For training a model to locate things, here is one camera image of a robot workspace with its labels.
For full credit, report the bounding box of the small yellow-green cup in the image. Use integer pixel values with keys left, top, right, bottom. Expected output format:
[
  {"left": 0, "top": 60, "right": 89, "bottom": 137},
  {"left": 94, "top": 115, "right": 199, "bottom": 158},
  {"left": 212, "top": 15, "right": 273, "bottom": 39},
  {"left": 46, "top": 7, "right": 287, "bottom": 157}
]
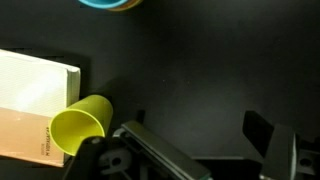
[{"left": 49, "top": 95, "right": 113, "bottom": 156}]

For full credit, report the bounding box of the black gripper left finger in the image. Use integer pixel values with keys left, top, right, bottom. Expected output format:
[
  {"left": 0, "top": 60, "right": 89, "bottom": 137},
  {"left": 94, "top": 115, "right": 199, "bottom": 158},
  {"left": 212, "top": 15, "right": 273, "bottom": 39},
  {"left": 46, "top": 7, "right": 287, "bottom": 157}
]
[{"left": 121, "top": 121, "right": 211, "bottom": 180}]

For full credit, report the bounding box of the orange white book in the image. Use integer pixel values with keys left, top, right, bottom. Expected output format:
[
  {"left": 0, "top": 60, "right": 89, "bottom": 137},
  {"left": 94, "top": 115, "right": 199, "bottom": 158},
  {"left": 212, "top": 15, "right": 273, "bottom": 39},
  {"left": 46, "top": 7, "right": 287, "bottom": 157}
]
[{"left": 0, "top": 50, "right": 80, "bottom": 167}]

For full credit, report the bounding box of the orange cup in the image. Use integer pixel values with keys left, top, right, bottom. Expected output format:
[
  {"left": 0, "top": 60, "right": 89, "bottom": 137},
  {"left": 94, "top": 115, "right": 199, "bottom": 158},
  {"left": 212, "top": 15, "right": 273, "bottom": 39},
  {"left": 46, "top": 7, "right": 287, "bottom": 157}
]
[{"left": 109, "top": 0, "right": 143, "bottom": 12}]

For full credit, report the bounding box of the blue cup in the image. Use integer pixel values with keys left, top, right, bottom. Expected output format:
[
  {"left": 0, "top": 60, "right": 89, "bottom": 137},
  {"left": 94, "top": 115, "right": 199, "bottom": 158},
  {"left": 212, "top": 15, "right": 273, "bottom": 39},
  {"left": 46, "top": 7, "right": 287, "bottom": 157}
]
[{"left": 78, "top": 0, "right": 128, "bottom": 9}]

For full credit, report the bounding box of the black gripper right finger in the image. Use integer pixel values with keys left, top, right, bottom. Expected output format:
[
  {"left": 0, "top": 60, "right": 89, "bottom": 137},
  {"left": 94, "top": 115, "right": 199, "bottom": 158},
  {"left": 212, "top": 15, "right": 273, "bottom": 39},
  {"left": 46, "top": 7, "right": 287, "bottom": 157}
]
[{"left": 242, "top": 111, "right": 297, "bottom": 180}]

